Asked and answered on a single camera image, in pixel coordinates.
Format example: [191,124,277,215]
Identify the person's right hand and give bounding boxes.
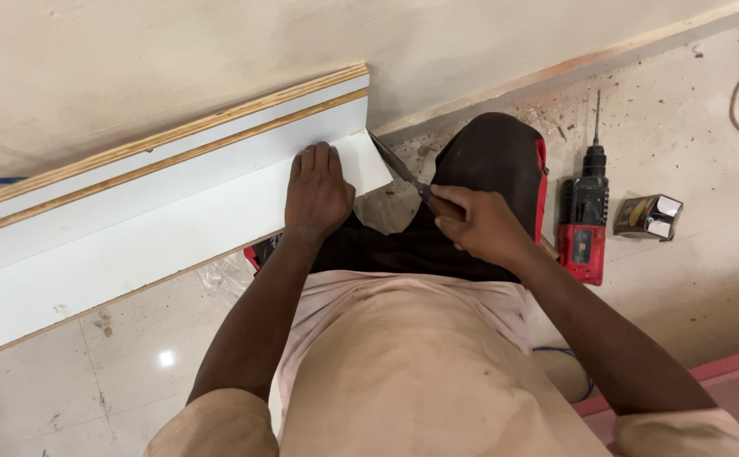
[428,183,536,269]

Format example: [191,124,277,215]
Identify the pale pink shirt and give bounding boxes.
[143,270,739,457]

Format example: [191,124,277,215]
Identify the white laminated flat plywood board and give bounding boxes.
[0,62,370,233]

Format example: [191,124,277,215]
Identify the black shorts with red stripe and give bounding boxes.
[244,112,549,285]

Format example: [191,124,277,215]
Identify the wooden skirting strip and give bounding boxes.
[372,0,739,137]

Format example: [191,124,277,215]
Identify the small black white carton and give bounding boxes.
[613,193,685,242]

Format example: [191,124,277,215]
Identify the steel chisel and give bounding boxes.
[368,131,435,203]

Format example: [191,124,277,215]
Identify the white laminated angled plywood board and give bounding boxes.
[0,88,394,368]

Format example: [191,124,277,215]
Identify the red black hammer drill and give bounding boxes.
[556,89,611,287]

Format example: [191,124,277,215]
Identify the clear plastic sheet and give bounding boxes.
[194,253,257,307]

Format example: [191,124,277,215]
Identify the pink floor mat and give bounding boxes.
[572,343,739,453]

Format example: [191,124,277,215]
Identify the person's left hand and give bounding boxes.
[284,141,357,240]

